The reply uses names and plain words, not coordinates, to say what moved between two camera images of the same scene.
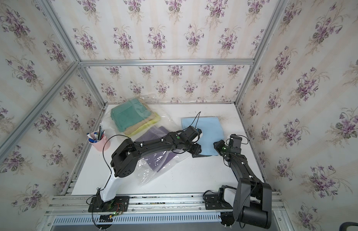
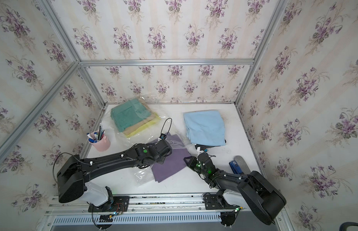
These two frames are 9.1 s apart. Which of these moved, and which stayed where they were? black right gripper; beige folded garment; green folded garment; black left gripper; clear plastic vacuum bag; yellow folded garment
Moved: black left gripper; black right gripper
Stayed: beige folded garment; green folded garment; clear plastic vacuum bag; yellow folded garment
